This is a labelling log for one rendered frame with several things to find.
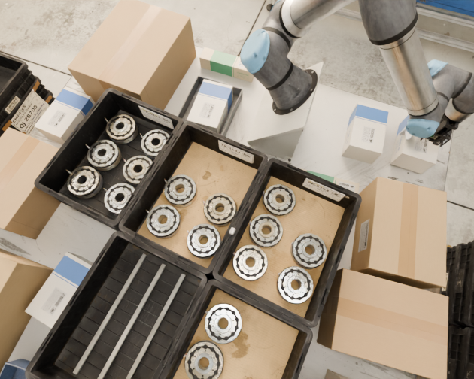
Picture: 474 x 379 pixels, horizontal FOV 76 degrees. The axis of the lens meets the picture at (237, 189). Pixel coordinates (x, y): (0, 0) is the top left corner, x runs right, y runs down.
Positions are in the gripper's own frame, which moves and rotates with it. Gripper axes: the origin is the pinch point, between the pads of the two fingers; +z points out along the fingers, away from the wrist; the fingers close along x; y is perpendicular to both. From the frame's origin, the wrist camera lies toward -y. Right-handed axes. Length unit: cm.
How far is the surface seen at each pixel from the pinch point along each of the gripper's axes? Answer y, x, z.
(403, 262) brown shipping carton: 50, -2, -9
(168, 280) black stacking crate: 79, -64, -5
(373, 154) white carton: 12.1, -14.5, 0.5
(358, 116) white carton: -0.3, -23.8, -1.4
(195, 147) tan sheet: 36, -75, -5
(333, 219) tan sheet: 43.8, -23.3, -5.6
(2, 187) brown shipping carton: 72, -126, -8
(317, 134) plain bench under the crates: 6.6, -35.7, 7.6
